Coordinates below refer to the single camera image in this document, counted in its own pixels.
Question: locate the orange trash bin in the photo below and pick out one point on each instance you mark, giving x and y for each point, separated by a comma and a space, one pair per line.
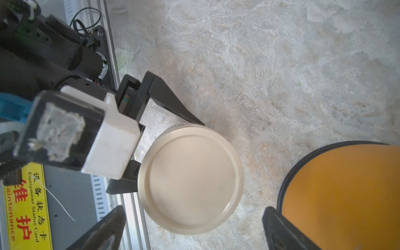
346, 196

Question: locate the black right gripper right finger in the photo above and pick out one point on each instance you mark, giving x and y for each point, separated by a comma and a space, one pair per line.
283, 235

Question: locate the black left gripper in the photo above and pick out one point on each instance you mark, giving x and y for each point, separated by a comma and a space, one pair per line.
131, 101

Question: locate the yellow maintenance status card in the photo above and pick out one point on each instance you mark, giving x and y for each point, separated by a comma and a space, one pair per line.
26, 210

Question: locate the cream jar lid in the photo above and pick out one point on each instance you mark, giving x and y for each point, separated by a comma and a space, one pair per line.
191, 180

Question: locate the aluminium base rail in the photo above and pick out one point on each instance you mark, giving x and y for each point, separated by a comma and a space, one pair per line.
93, 14

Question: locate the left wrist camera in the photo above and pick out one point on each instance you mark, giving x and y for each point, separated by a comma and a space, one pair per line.
73, 130

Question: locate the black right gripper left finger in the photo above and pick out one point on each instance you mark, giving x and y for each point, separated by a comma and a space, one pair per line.
106, 234

